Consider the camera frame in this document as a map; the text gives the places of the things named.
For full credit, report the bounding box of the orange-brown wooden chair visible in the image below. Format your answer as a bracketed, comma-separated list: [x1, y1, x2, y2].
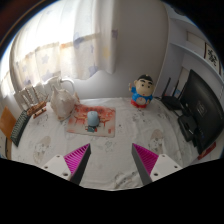
[0, 106, 17, 160]

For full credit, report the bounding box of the white wall shelf unit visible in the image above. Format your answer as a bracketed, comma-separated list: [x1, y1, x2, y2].
[166, 9, 224, 81]

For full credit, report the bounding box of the white ceramic teapot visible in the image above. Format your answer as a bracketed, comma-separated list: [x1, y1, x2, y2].
[49, 77, 81, 122]

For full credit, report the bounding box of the black router with antennas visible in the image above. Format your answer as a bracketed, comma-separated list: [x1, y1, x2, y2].
[160, 77, 183, 112]

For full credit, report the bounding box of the wooden model sailing ship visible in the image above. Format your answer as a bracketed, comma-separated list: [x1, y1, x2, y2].
[14, 83, 48, 119]

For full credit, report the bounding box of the light blue computer mouse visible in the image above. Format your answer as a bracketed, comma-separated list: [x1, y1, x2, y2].
[86, 110, 100, 128]

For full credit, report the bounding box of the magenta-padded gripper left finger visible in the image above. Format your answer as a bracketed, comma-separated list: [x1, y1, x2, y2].
[42, 143, 92, 186]

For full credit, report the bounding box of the red printed mouse pad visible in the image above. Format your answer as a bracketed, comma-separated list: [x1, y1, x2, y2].
[66, 104, 117, 138]

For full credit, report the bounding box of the white star-print curtain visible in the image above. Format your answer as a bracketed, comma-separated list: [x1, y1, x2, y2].
[8, 0, 119, 91]

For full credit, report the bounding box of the dark keyboard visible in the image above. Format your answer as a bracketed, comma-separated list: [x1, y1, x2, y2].
[9, 109, 32, 148]

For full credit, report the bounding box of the white printed tablecloth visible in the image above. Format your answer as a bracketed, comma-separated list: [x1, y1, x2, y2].
[6, 96, 208, 191]

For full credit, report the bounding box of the black computer monitor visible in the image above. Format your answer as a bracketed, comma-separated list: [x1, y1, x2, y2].
[181, 68, 224, 155]

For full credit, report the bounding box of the cartoon boy figurine clock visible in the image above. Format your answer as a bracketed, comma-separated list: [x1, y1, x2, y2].
[128, 73, 155, 109]

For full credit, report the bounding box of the framed calligraphy picture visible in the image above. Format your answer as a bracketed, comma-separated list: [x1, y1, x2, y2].
[203, 42, 222, 75]

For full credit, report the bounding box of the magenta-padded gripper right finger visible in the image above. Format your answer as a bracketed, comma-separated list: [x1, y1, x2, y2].
[131, 143, 184, 186]

